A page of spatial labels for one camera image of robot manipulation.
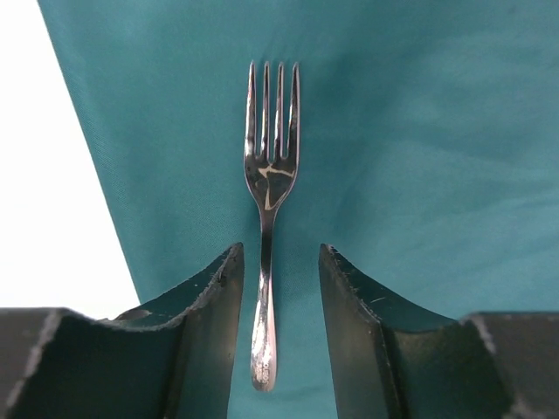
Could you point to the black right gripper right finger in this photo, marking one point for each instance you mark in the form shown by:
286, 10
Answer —
391, 358

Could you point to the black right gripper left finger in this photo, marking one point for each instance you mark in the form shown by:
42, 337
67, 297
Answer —
171, 357

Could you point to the silver metal fork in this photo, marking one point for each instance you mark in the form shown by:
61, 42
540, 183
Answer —
270, 174

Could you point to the teal cloth napkin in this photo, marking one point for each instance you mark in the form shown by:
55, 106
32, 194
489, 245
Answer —
428, 155

